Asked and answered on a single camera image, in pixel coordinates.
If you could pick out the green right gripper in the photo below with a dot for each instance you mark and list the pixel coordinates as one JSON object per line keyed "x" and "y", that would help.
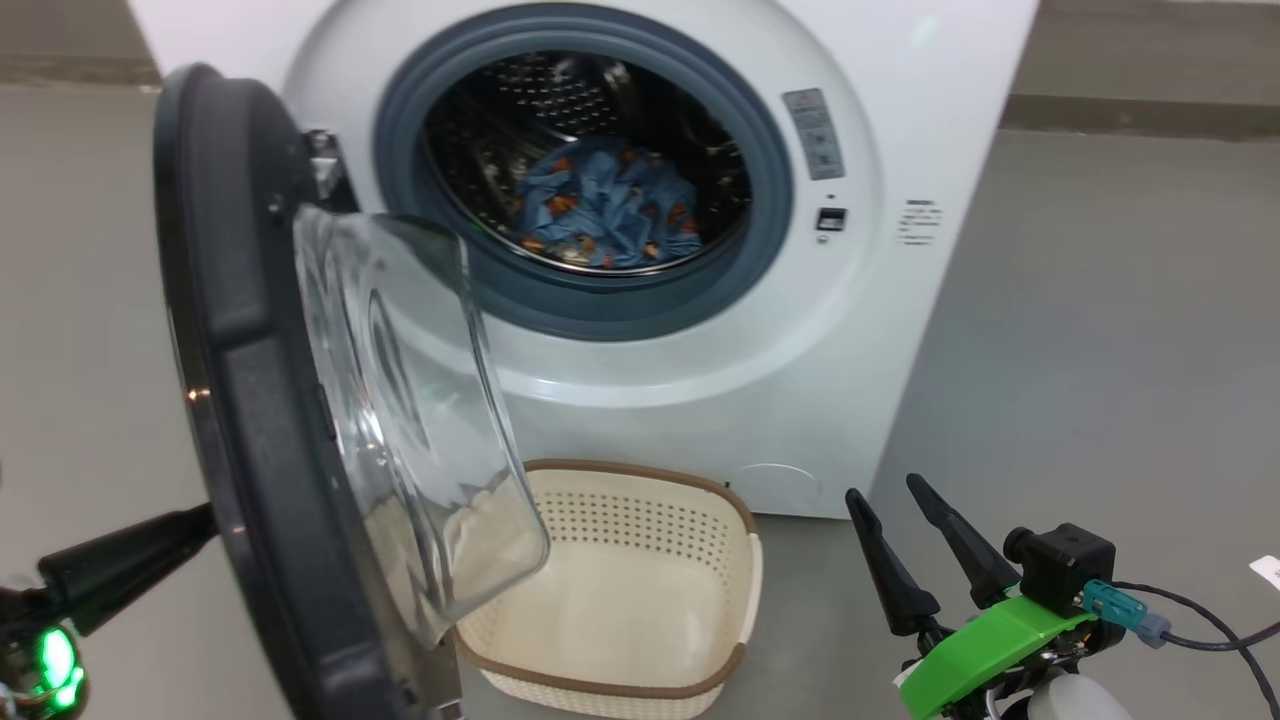
{"x": 985, "y": 640}

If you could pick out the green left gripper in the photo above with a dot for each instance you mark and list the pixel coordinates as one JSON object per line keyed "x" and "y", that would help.
{"x": 55, "y": 665}

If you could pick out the dark round washer door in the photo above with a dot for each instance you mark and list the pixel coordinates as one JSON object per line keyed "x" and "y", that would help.
{"x": 250, "y": 300}

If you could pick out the blue cartoon print garment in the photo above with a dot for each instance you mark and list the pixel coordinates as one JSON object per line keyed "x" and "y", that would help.
{"x": 660, "y": 210}
{"x": 565, "y": 215}

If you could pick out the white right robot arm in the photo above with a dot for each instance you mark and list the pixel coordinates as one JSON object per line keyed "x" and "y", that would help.
{"x": 1080, "y": 700}

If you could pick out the white front-load washing machine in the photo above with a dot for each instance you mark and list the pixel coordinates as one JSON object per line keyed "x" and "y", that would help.
{"x": 700, "y": 400}

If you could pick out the grey rubber door gasket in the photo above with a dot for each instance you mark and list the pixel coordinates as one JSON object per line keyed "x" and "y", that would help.
{"x": 600, "y": 310}

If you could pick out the stainless steel washing machine drum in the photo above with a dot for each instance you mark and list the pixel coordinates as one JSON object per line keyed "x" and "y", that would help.
{"x": 480, "y": 150}

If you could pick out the round drain filter cover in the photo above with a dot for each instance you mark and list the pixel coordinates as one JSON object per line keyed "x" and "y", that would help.
{"x": 775, "y": 490}

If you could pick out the cream perforated laundry basket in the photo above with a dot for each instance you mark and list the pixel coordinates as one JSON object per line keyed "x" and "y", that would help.
{"x": 620, "y": 600}

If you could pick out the white paper tag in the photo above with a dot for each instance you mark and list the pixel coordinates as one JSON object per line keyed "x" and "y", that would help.
{"x": 1268, "y": 572}

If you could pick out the grey warning sticker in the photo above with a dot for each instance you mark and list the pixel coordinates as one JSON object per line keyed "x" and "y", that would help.
{"x": 814, "y": 135}

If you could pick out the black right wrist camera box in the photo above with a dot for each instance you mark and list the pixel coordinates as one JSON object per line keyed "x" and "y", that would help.
{"x": 1065, "y": 560}

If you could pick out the teal right camera connector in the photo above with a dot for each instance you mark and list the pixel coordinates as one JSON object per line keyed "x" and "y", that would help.
{"x": 1120, "y": 605}

